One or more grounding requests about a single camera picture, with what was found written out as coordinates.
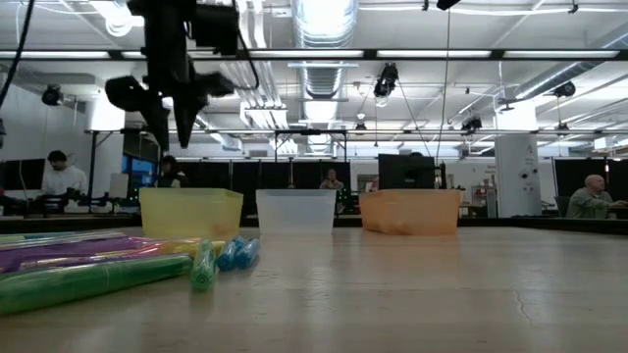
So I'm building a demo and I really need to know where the clear plastic bin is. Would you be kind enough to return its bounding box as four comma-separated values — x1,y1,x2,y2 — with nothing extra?
255,188,338,235

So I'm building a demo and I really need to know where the white ceiling box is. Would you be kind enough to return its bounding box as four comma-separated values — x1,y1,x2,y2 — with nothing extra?
84,95,127,132

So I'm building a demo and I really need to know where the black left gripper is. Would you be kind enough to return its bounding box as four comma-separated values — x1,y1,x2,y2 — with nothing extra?
105,33,236,151

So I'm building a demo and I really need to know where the yellow plastic bin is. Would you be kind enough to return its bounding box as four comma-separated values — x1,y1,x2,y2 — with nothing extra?
138,187,244,241

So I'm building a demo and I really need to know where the background black robot rig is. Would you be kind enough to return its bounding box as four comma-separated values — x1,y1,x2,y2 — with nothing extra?
0,188,141,218

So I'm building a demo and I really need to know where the orange plastic bin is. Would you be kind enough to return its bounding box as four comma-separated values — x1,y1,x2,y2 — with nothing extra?
358,188,462,236

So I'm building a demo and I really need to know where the black curtain partition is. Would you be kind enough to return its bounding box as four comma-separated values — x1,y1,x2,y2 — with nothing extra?
176,160,352,218
552,157,628,198

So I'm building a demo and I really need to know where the green highlighter marker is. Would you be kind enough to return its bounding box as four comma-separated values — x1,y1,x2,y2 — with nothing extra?
0,253,193,316
189,238,217,292

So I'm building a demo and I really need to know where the black monitor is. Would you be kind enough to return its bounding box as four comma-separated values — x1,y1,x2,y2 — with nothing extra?
377,152,439,191
0,157,47,192

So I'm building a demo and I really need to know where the background black metal frame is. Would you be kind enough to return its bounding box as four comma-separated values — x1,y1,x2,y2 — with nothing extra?
85,126,350,217

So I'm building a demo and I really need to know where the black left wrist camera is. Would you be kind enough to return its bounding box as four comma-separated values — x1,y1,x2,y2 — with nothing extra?
189,2,241,56

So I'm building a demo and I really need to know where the red highlighter marker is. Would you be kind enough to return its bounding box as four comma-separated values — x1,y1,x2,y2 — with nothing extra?
14,239,200,272

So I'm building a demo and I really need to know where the blue lit screen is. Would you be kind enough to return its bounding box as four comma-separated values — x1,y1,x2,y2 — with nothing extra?
121,153,159,188

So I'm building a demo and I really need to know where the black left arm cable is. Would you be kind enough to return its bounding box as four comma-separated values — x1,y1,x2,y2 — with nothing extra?
0,0,261,112

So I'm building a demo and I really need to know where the slanted silver ceiling duct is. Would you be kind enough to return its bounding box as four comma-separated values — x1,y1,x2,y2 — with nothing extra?
509,22,628,102

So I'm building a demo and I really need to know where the large silver ceiling duct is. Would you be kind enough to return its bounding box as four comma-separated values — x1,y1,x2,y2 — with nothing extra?
289,0,360,102

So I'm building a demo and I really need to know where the black crossbar with light strips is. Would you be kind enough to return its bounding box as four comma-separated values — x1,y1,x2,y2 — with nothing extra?
0,47,628,63

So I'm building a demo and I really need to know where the white pillar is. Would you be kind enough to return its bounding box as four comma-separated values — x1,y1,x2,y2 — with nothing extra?
494,132,544,219

